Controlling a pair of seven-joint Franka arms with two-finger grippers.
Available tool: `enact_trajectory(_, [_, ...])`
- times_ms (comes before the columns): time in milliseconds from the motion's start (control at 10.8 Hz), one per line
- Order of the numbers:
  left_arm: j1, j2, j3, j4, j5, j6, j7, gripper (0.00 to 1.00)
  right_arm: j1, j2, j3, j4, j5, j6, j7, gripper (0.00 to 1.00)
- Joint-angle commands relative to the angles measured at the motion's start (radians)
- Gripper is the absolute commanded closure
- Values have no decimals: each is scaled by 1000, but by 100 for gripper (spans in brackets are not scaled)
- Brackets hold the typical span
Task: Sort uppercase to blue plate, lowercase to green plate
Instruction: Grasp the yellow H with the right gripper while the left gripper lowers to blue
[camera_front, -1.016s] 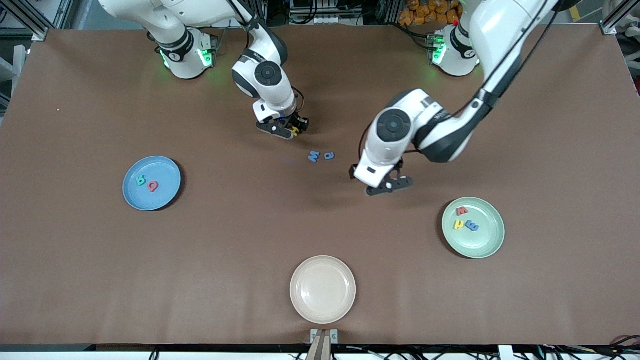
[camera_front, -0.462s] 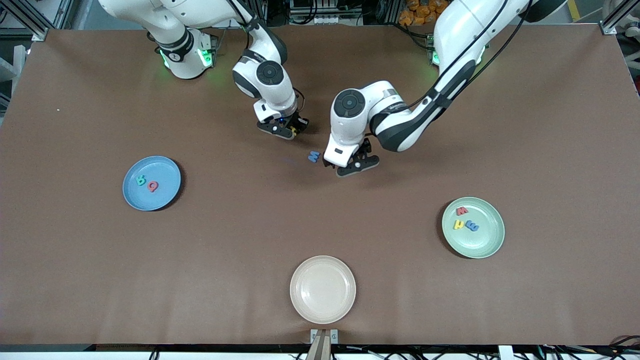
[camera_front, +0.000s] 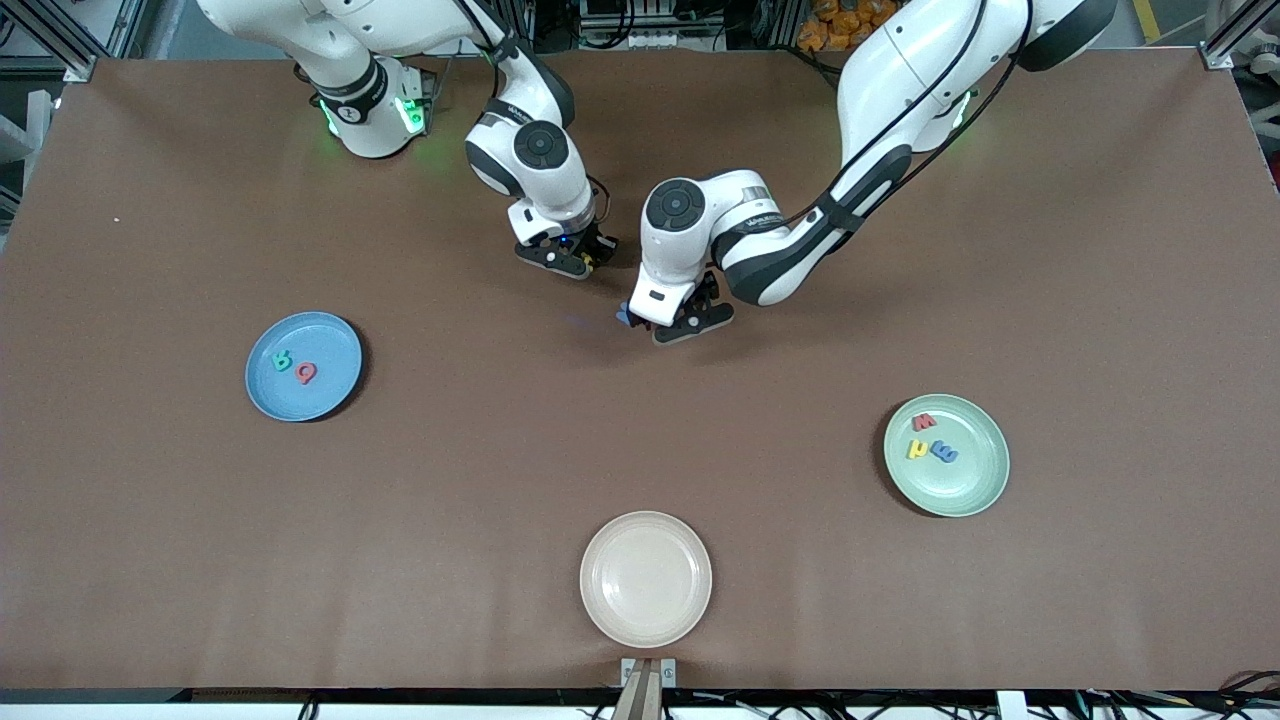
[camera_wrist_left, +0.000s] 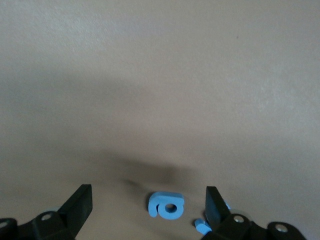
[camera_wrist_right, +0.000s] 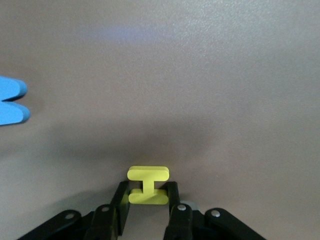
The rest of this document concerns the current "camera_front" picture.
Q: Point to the blue foam lowercase m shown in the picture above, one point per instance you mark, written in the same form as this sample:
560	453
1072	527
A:
944	453

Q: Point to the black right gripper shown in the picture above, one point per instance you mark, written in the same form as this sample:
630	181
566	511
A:
600	243

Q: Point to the blue plate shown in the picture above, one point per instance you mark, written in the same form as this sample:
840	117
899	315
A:
330	395

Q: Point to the grey side shelf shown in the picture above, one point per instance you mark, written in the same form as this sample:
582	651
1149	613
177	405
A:
15	140

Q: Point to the pink foam letter Q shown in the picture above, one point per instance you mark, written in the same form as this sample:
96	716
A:
306	373

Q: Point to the green plate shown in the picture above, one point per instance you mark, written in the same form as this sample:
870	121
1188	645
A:
970	480

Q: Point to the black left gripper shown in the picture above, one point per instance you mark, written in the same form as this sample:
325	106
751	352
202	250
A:
707	292

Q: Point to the yellow foam lowercase h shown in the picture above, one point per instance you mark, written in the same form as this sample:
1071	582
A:
917	449

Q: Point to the brown table cover sheet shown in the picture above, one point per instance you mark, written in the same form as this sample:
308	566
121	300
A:
800	600

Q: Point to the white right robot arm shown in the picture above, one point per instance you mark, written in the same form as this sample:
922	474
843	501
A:
560	190

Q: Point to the beige plate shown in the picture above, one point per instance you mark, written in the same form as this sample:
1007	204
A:
646	579

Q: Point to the aluminium beam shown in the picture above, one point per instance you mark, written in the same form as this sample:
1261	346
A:
640	700

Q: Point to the pile of orange objects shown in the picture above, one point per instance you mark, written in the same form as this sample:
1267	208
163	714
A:
835	25

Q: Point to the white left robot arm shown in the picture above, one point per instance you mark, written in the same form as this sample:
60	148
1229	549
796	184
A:
680	260

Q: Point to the silver metal bracket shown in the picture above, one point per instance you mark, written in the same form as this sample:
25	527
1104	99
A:
668	672

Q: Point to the pink foam lowercase m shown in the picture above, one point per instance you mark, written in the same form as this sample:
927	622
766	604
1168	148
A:
924	423

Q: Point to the blue foam uppercase M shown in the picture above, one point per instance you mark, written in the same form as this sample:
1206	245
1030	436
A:
623	316

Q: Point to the black electronics rack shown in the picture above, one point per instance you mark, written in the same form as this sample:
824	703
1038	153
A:
650	25

